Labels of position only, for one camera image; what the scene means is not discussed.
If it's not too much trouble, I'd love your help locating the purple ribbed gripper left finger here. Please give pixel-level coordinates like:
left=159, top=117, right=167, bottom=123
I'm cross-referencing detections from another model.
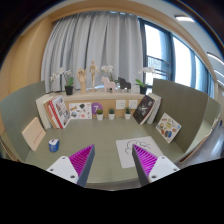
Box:
left=47, top=145, right=95, bottom=187

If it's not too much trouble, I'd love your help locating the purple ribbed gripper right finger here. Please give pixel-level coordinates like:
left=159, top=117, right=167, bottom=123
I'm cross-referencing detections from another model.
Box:
left=132, top=145, right=179, bottom=186

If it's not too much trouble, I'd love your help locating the white mouse pad with drawing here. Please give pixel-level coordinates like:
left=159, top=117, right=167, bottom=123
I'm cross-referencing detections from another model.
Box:
left=115, top=135, right=165, bottom=169

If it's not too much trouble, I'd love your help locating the blue and white small box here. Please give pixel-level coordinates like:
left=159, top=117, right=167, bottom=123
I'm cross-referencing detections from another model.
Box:
left=48, top=139, right=60, bottom=152

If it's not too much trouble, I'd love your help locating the colourful sticker card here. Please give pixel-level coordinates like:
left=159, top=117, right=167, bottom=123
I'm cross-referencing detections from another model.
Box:
left=156, top=113, right=181, bottom=143

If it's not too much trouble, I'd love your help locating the beige leaning board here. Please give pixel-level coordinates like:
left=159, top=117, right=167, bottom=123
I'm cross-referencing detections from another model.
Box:
left=22, top=117, right=46, bottom=151

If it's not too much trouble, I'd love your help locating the red and white magazine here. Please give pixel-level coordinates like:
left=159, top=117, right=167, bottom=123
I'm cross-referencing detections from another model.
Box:
left=49, top=95, right=70, bottom=129

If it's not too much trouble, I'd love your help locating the white sticker card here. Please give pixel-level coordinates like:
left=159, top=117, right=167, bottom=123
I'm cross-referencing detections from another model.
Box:
left=69, top=102, right=92, bottom=119

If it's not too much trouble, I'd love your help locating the white leaning book stack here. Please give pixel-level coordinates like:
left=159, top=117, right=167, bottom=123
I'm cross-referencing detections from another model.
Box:
left=36, top=94, right=56, bottom=129

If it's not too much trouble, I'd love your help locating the small potted plant left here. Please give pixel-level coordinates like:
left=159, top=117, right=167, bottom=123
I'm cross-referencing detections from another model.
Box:
left=96, top=109, right=104, bottom=121

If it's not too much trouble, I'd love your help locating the small potted plant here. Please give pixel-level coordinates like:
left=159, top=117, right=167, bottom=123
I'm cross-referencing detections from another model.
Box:
left=96, top=109, right=104, bottom=121
left=108, top=108, right=115, bottom=120
left=125, top=107, right=131, bottom=120

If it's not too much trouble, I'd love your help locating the small potted plant right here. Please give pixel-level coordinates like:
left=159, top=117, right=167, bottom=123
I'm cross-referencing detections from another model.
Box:
left=125, top=107, right=131, bottom=120

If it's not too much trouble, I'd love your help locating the black leaning book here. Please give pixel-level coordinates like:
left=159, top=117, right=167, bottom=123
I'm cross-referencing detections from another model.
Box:
left=133, top=95, right=155, bottom=125

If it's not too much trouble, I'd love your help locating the small potted plant middle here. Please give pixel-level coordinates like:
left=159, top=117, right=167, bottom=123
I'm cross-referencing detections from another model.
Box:
left=108, top=108, right=115, bottom=120

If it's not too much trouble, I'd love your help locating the purple round number sign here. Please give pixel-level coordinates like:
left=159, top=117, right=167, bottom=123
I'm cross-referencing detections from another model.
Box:
left=92, top=102, right=103, bottom=115

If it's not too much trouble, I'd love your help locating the white book behind black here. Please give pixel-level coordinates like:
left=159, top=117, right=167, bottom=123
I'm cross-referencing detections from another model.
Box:
left=147, top=93, right=162, bottom=124

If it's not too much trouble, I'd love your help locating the green desk partition panel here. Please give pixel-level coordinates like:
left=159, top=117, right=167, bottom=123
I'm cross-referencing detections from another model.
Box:
left=0, top=80, right=221, bottom=165

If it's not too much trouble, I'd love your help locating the white orchid black pot right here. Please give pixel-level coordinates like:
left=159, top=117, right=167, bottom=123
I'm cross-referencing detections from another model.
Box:
left=136, top=66, right=155, bottom=95

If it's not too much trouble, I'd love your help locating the white orchid black pot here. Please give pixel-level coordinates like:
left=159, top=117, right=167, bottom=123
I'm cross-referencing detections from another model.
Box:
left=136, top=66, right=155, bottom=95
left=50, top=68, right=74, bottom=95

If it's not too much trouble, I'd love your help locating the white orchid black pot left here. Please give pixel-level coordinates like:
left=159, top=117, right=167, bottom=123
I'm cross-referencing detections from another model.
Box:
left=50, top=68, right=74, bottom=95

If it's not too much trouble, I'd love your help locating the black horse figurine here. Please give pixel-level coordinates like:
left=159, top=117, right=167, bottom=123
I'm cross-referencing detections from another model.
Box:
left=118, top=77, right=131, bottom=89

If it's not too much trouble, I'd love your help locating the pink horse figurine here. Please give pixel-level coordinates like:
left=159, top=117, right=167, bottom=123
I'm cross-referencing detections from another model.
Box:
left=101, top=77, right=116, bottom=93

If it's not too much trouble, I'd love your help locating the wooden hand model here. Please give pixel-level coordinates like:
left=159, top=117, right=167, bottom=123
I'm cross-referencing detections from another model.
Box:
left=76, top=68, right=86, bottom=94

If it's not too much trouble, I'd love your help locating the wooden mannequin figure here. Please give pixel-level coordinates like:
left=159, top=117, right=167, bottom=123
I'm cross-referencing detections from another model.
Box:
left=89, top=60, right=99, bottom=90

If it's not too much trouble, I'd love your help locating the white orchid behind horses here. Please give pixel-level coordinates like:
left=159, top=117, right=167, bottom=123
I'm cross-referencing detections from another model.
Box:
left=101, top=65, right=117, bottom=82

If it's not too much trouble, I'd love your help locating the grey curtain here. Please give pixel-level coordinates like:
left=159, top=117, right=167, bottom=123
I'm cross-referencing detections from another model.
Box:
left=41, top=11, right=143, bottom=92

